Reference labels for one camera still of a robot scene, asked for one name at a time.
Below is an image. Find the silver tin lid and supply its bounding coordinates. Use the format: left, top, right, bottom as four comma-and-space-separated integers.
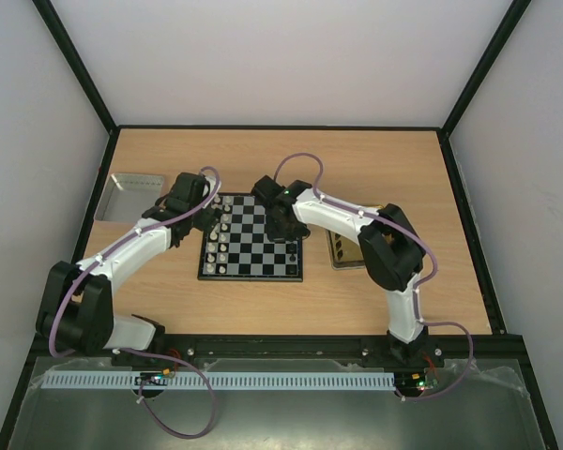
94, 172, 165, 224

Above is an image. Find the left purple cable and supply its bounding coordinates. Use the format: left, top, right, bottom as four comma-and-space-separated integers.
49, 164, 220, 440

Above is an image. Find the black silver chess board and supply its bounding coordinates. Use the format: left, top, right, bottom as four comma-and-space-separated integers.
197, 193, 303, 282

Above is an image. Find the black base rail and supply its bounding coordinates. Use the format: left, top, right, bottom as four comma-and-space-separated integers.
32, 333, 531, 371

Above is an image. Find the purple cable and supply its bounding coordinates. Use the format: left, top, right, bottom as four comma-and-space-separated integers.
274, 153, 475, 402
49, 164, 220, 440

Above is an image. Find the gold tin box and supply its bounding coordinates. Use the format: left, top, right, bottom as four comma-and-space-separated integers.
326, 230, 366, 270

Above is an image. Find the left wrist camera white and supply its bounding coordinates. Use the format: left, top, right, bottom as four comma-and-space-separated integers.
203, 171, 221, 197

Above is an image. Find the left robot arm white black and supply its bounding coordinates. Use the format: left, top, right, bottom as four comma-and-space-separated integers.
36, 166, 221, 358

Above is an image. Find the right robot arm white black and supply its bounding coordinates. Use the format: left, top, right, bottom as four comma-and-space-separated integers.
251, 175, 428, 368

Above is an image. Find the white slotted cable duct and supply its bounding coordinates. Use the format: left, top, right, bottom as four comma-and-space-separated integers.
40, 370, 395, 391

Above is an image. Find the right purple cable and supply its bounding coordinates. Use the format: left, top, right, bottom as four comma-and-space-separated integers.
274, 153, 475, 402

